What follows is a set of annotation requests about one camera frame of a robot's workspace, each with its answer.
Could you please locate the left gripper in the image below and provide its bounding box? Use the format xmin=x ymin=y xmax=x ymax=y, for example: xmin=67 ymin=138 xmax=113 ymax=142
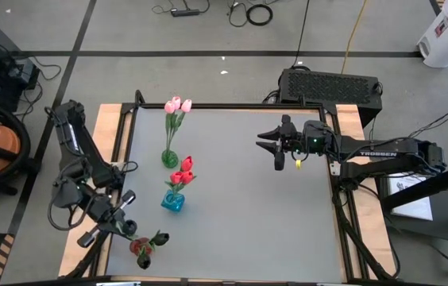
xmin=76 ymin=189 xmax=137 ymax=248

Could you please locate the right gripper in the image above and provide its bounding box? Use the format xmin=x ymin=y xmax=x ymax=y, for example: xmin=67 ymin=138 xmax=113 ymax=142
xmin=255 ymin=114 xmax=305 ymax=172

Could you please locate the black artificial tulip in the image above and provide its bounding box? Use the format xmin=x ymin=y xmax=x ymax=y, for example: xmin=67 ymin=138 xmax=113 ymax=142
xmin=116 ymin=218 xmax=145 ymax=249
xmin=144 ymin=230 xmax=171 ymax=251
xmin=136 ymin=245 xmax=153 ymax=271

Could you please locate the pink artificial tulip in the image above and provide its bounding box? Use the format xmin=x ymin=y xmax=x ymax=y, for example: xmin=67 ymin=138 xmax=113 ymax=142
xmin=163 ymin=100 xmax=176 ymax=154
xmin=170 ymin=95 xmax=183 ymax=154
xmin=170 ymin=99 xmax=194 ymax=154

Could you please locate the red glass vase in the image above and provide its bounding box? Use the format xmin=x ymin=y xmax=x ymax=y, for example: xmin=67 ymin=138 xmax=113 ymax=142
xmin=129 ymin=237 xmax=153 ymax=257

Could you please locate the blue glass vase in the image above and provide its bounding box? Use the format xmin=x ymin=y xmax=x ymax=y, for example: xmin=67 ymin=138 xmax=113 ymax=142
xmin=160 ymin=188 xmax=187 ymax=213

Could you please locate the green glass vase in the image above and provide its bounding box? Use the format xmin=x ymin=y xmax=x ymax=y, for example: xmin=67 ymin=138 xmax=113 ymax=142
xmin=161 ymin=149 xmax=180 ymax=169

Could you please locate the black perforated computer case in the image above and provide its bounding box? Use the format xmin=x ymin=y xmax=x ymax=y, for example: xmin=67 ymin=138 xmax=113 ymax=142
xmin=278 ymin=67 xmax=384 ymax=129

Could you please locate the grey table mat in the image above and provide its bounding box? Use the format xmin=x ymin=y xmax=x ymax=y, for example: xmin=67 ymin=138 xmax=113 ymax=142
xmin=106 ymin=106 xmax=345 ymax=284

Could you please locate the orange vacuum cleaner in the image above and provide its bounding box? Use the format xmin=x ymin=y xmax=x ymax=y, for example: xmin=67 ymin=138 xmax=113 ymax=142
xmin=0 ymin=98 xmax=33 ymax=207

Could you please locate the white paper booklet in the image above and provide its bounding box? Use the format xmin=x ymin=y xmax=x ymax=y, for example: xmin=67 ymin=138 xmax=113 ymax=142
xmin=388 ymin=174 xmax=434 ymax=222

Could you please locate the black power strip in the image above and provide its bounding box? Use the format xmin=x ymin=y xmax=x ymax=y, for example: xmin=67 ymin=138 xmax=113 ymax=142
xmin=170 ymin=8 xmax=201 ymax=17

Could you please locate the black metal stand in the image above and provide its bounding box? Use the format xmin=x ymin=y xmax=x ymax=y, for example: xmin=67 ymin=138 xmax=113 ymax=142
xmin=378 ymin=157 xmax=448 ymax=281

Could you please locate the white bin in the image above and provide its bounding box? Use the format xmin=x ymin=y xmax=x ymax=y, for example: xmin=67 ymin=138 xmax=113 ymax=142
xmin=416 ymin=0 xmax=448 ymax=68

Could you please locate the black aluminium table frame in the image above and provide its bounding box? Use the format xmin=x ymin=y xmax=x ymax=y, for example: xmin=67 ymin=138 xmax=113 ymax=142
xmin=64 ymin=89 xmax=402 ymax=286

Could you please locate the black hanging cable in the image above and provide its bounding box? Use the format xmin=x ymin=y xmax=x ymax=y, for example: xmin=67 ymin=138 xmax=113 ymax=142
xmin=292 ymin=0 xmax=311 ymax=68

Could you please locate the coiled black cable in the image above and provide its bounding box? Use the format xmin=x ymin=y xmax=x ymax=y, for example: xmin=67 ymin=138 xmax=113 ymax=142
xmin=245 ymin=2 xmax=275 ymax=27

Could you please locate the yellow hanging cable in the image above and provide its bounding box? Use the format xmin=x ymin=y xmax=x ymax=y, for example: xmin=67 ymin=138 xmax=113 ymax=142
xmin=341 ymin=0 xmax=368 ymax=75

